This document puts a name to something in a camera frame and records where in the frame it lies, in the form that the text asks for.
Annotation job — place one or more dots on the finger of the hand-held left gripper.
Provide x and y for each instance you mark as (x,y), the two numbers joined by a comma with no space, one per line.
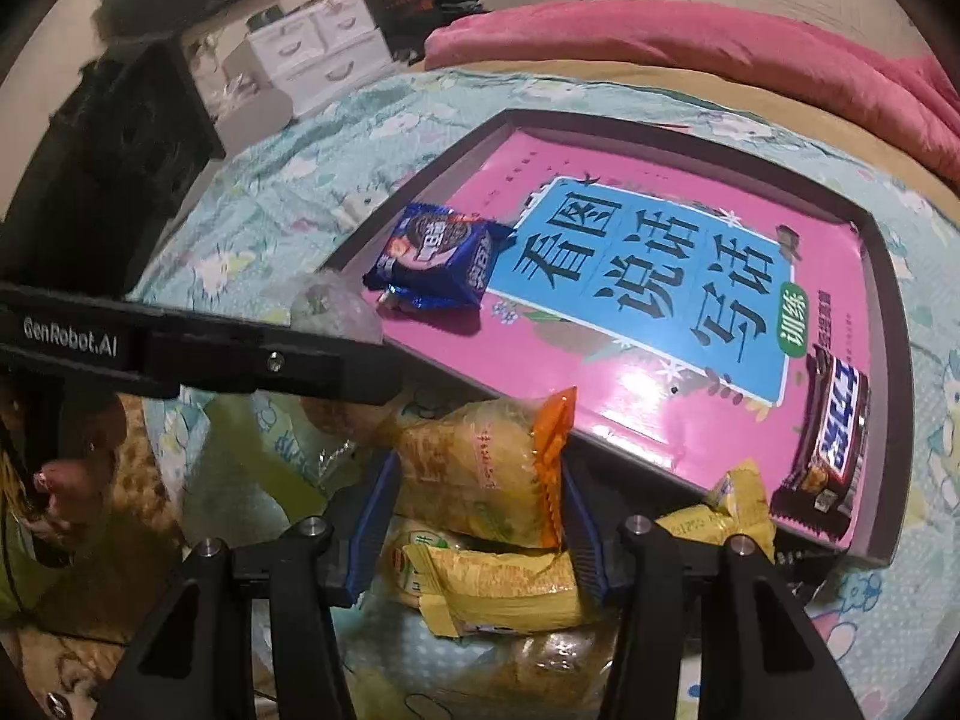
(300,364)

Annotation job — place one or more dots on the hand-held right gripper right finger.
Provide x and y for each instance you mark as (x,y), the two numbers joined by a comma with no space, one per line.
(581,532)

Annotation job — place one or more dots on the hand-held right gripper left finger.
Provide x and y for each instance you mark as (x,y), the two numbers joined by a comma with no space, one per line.
(371,517)

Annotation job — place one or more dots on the clear packet with green mark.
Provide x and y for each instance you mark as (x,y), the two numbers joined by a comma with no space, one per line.
(330,307)

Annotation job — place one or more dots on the yellow packet with orange ends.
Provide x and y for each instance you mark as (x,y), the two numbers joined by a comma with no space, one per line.
(465,465)

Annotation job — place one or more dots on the grey tray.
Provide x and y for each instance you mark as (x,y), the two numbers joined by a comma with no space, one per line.
(896,390)

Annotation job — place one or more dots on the person's left hand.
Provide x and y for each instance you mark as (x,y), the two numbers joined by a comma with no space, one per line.
(71,495)

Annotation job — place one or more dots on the yellow packet with round logo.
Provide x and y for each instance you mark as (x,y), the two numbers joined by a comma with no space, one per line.
(495,585)

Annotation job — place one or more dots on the small yellow packet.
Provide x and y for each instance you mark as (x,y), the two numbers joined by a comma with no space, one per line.
(742,502)

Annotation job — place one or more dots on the blue cookie packet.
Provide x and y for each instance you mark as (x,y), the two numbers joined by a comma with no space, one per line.
(442,255)

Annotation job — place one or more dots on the pink book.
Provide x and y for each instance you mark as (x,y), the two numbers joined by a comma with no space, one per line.
(525,360)

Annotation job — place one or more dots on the brown patterned cloth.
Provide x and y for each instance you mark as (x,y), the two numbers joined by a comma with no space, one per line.
(127,540)

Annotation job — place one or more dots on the brown chocolate bar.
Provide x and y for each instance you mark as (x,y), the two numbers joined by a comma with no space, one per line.
(832,450)

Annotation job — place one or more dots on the white drawer cabinet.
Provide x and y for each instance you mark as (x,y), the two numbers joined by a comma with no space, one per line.
(330,52)

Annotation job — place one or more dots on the black and orange bag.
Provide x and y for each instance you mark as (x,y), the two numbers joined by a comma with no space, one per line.
(405,7)

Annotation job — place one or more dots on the tan bed sheet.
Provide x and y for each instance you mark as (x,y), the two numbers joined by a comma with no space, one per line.
(825,131)

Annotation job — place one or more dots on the pink blanket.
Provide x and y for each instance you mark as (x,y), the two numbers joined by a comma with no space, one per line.
(712,45)

